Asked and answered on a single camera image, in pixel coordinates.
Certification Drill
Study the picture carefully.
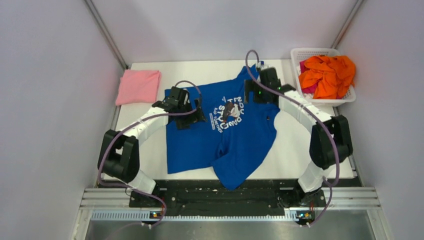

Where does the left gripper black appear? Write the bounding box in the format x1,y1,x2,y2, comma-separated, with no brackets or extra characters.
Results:
175,98,207,130

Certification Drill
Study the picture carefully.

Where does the blue printed t shirt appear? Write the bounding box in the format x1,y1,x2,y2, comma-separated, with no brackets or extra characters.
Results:
166,66,280,190

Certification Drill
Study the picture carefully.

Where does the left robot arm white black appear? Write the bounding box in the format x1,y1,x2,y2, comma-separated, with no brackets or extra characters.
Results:
97,86,206,207

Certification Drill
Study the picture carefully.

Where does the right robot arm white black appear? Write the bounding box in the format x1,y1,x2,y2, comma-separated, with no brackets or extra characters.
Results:
245,64,353,206

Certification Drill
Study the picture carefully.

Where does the white plastic laundry basket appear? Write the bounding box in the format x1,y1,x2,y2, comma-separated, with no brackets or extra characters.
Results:
290,47,357,107

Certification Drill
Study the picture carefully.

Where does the magenta garment in basket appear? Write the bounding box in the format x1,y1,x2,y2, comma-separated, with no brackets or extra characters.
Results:
299,60,317,95

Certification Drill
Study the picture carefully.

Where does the folded pink t shirt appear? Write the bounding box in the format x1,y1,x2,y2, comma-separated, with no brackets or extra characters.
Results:
115,69,162,106

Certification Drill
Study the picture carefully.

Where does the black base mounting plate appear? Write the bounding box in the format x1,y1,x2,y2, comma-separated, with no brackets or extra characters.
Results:
129,179,326,217

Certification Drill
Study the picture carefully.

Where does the orange t shirt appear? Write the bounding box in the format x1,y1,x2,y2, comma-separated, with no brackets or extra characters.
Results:
299,55,356,100

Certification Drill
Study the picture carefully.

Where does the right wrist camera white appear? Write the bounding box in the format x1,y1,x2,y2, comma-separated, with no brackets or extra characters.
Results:
255,60,271,72

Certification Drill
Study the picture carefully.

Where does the aluminium frame rail front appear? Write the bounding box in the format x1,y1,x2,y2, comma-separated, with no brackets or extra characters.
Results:
79,187,381,222

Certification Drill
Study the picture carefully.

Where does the right corner frame post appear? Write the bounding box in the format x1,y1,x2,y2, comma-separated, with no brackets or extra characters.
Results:
331,0,366,49

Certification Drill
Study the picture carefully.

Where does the corner frame post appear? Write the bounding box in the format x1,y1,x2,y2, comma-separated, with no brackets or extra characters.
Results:
82,0,129,70
331,0,366,49

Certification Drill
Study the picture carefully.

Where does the left corner frame post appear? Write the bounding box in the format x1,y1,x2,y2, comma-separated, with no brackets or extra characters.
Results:
82,0,129,70

